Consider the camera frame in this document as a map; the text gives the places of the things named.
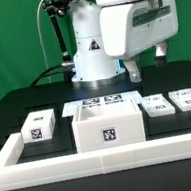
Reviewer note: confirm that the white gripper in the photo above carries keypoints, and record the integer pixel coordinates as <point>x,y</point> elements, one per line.
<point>129,29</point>

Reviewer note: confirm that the white cabinet door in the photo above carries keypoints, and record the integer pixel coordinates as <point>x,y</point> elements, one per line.
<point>181,98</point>
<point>156,106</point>

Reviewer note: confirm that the white cabinet body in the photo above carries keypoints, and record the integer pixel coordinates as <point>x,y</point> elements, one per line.
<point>107,126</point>

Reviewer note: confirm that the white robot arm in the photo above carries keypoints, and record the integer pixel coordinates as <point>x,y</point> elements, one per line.
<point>93,67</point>

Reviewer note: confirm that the white cabinet top block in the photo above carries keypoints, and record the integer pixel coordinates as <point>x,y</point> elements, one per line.
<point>38,126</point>

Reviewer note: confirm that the white flat tag plate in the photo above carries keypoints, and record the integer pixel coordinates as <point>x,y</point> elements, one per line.
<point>69,108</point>

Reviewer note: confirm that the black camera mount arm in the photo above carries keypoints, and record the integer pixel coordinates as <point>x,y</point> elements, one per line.
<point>58,25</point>

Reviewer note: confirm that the white U-shaped table frame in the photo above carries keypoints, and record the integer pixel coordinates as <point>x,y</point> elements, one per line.
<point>16,175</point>

